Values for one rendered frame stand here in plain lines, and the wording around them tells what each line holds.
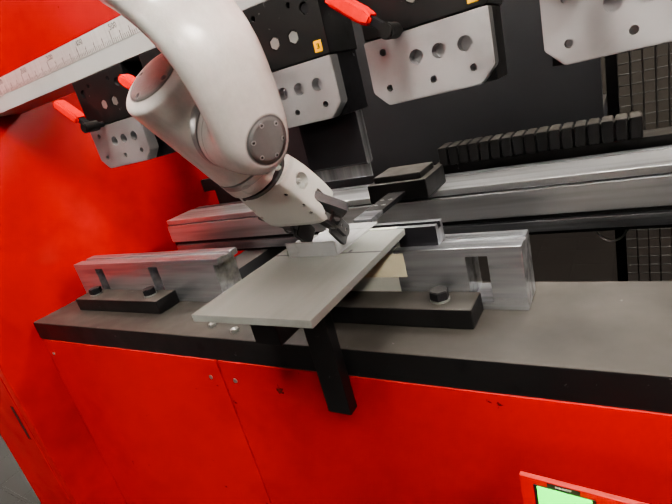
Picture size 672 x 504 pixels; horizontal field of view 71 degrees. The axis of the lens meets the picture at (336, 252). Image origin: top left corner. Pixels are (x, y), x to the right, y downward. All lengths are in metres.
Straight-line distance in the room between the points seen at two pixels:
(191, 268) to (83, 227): 0.49
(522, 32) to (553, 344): 0.71
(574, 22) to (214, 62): 0.35
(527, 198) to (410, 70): 0.38
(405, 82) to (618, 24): 0.22
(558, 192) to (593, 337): 0.33
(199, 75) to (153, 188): 1.14
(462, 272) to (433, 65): 0.28
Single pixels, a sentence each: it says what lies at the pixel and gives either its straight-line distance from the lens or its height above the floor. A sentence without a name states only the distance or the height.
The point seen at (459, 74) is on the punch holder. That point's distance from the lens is 0.59.
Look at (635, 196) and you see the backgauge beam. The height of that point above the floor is 0.94.
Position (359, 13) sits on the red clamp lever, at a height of 1.28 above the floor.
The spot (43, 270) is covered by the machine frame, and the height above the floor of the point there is 0.98.
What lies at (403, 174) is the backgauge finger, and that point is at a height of 1.03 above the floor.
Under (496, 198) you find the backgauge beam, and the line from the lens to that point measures 0.90.
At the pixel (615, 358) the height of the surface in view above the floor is 0.88.
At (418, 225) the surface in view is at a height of 1.00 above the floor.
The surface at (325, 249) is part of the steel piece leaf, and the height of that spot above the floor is 1.01.
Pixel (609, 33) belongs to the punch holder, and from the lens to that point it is 0.57.
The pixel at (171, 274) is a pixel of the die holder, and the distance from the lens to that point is 1.04.
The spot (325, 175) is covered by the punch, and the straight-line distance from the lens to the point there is 0.74.
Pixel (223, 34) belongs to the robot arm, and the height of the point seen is 1.27.
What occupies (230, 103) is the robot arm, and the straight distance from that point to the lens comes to 0.42.
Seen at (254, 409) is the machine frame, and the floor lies 0.73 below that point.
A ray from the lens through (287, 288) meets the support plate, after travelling 0.58.
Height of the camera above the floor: 1.21
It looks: 19 degrees down
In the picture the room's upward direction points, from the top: 15 degrees counter-clockwise
